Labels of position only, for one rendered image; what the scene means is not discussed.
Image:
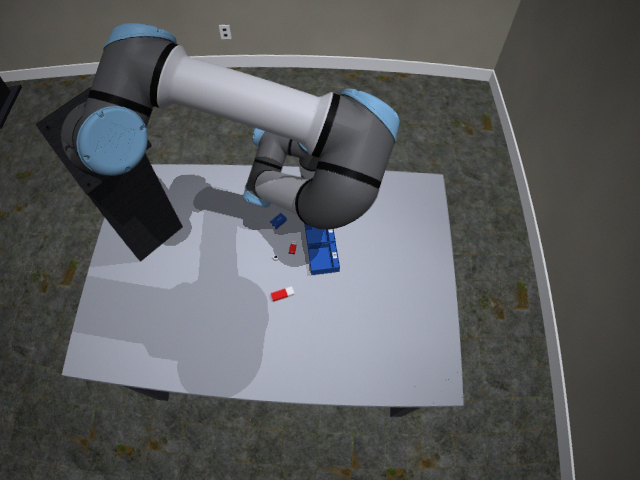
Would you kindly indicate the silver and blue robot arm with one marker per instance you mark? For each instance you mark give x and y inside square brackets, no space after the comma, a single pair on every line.
[143,67]

